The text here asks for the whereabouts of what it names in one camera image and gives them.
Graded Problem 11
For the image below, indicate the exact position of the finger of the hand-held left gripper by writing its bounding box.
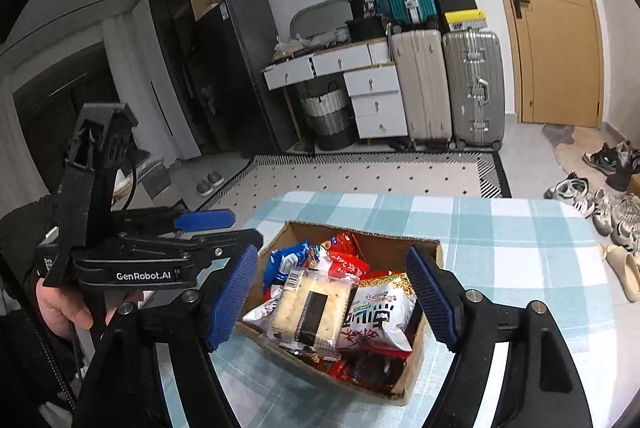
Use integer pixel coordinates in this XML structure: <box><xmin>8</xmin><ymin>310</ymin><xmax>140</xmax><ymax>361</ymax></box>
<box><xmin>172</xmin><ymin>209</ymin><xmax>236</xmax><ymax>233</ymax></box>
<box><xmin>192</xmin><ymin>228</ymin><xmax>264</xmax><ymax>276</ymax></box>

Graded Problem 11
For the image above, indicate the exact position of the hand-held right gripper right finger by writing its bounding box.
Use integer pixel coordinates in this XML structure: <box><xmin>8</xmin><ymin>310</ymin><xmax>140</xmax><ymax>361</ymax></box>
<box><xmin>404</xmin><ymin>245</ymin><xmax>588</xmax><ymax>428</ymax></box>

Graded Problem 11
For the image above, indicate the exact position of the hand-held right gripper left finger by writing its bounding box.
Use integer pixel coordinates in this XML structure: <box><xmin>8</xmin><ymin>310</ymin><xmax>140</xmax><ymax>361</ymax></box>
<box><xmin>75</xmin><ymin>244</ymin><xmax>260</xmax><ymax>428</ymax></box>

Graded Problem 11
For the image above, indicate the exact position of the white noodle snack bag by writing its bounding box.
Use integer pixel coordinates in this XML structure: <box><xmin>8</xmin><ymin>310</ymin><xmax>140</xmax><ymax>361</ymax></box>
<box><xmin>336</xmin><ymin>272</ymin><xmax>418</xmax><ymax>354</ymax></box>

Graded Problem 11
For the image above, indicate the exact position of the blue cookie packet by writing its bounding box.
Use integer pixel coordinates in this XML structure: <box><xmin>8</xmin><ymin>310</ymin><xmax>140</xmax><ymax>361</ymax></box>
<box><xmin>262</xmin><ymin>242</ymin><xmax>311</xmax><ymax>296</ymax></box>

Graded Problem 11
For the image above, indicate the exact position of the clear cracker sandwich packet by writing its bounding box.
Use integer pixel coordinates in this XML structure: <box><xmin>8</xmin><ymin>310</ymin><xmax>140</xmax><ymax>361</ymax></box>
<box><xmin>270</xmin><ymin>268</ymin><xmax>353</xmax><ymax>354</ymax></box>

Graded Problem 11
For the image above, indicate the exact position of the brown cardboard box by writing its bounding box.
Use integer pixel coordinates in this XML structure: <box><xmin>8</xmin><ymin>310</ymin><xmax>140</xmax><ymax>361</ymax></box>
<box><xmin>235</xmin><ymin>221</ymin><xmax>444</xmax><ymax>406</ymax></box>

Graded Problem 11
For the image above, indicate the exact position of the red wafer packet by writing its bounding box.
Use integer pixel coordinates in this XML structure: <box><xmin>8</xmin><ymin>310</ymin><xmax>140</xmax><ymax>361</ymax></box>
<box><xmin>320</xmin><ymin>253</ymin><xmax>371</xmax><ymax>280</ymax></box>

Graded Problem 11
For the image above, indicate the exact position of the red sandwich cookie packet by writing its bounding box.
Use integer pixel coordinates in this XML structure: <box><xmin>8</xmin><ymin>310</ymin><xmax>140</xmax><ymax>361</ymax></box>
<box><xmin>327</xmin><ymin>343</ymin><xmax>411</xmax><ymax>389</ymax></box>

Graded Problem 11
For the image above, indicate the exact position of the person's left forearm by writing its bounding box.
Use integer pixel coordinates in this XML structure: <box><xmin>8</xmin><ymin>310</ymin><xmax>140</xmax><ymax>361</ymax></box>
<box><xmin>0</xmin><ymin>195</ymin><xmax>66</xmax><ymax>294</ymax></box>

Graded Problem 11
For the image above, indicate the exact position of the person's left hand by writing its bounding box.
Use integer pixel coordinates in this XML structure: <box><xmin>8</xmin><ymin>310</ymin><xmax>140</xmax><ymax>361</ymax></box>
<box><xmin>35</xmin><ymin>282</ymin><xmax>96</xmax><ymax>340</ymax></box>

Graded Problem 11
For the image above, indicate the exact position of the grey storage box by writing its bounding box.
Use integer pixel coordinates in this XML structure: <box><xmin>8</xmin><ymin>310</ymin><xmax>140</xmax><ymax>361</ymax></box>
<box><xmin>137</xmin><ymin>161</ymin><xmax>173</xmax><ymax>199</ymax></box>

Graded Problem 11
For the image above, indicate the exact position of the patterned rug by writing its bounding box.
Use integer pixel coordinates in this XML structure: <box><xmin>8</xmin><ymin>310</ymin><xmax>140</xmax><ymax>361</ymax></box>
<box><xmin>192</xmin><ymin>151</ymin><xmax>513</xmax><ymax>214</ymax></box>

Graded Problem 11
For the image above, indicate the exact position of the black refrigerator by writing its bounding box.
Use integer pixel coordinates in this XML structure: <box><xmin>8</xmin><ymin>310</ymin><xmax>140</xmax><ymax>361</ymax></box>
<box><xmin>187</xmin><ymin>0</ymin><xmax>301</xmax><ymax>159</ymax></box>

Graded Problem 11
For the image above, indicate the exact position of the person's black jacket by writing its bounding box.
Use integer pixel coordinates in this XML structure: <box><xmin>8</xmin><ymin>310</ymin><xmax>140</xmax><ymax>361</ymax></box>
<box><xmin>0</xmin><ymin>303</ymin><xmax>81</xmax><ymax>428</ymax></box>

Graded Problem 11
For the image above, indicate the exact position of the woven laundry basket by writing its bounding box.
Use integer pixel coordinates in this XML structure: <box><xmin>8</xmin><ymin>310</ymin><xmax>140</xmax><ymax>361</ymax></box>
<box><xmin>299</xmin><ymin>81</ymin><xmax>358</xmax><ymax>151</ymax></box>

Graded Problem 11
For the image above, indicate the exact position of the dark wardrobe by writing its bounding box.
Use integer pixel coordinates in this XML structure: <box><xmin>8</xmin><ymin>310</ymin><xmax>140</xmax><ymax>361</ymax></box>
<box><xmin>147</xmin><ymin>0</ymin><xmax>226</xmax><ymax>159</ymax></box>

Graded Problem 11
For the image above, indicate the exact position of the beige slide sandal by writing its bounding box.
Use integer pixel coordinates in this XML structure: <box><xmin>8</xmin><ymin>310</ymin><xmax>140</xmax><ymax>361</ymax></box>
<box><xmin>602</xmin><ymin>244</ymin><xmax>640</xmax><ymax>304</ymax></box>

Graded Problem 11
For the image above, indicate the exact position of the pile of sneakers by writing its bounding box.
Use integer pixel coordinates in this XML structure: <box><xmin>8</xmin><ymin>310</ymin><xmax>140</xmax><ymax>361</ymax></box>
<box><xmin>544</xmin><ymin>141</ymin><xmax>640</xmax><ymax>254</ymax></box>

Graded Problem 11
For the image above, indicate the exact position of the grey door mat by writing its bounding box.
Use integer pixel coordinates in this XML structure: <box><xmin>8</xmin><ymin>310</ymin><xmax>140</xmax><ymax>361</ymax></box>
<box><xmin>542</xmin><ymin>123</ymin><xmax>631</xmax><ymax>181</ymax></box>

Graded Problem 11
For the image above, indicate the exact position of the white drawer desk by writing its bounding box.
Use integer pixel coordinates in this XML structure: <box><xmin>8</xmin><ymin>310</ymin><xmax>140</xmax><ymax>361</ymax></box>
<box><xmin>262</xmin><ymin>39</ymin><xmax>408</xmax><ymax>154</ymax></box>

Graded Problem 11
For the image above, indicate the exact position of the beige suitcase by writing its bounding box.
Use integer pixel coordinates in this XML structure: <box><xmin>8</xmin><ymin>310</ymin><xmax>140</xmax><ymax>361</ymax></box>
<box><xmin>389</xmin><ymin>28</ymin><xmax>453</xmax><ymax>149</ymax></box>

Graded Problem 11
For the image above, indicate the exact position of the silver suitcase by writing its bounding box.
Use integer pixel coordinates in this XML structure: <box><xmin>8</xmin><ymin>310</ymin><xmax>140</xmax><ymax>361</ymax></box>
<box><xmin>442</xmin><ymin>28</ymin><xmax>506</xmax><ymax>149</ymax></box>

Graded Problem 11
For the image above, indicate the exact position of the grey oval tray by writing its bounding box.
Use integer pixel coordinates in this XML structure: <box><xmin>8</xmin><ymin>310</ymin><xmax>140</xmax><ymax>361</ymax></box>
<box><xmin>290</xmin><ymin>0</ymin><xmax>353</xmax><ymax>46</ymax></box>

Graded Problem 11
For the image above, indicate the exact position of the black container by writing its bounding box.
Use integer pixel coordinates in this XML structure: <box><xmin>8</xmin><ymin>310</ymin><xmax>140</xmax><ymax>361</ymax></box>
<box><xmin>345</xmin><ymin>18</ymin><xmax>388</xmax><ymax>43</ymax></box>

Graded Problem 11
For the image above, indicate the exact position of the black bag with white label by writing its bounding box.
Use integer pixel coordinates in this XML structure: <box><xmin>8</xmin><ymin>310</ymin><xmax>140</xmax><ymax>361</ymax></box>
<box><xmin>348</xmin><ymin>0</ymin><xmax>377</xmax><ymax>20</ymax></box>

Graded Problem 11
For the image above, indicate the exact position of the yellow and black shoe box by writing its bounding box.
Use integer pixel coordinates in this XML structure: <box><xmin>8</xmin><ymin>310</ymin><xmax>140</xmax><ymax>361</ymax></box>
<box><xmin>442</xmin><ymin>10</ymin><xmax>488</xmax><ymax>33</ymax></box>

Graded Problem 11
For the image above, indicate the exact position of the wooden door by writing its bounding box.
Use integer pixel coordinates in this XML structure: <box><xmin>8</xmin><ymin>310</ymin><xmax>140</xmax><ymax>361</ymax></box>
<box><xmin>470</xmin><ymin>0</ymin><xmax>603</xmax><ymax>126</ymax></box>

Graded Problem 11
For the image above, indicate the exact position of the plain black shoe box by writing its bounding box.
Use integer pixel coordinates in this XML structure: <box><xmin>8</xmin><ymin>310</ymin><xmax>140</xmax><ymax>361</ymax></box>
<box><xmin>435</xmin><ymin>0</ymin><xmax>478</xmax><ymax>14</ymax></box>

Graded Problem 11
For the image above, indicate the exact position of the black cable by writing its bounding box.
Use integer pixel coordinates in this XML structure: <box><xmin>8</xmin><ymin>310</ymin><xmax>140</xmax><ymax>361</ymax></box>
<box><xmin>120</xmin><ymin>143</ymin><xmax>146</xmax><ymax>209</ymax></box>

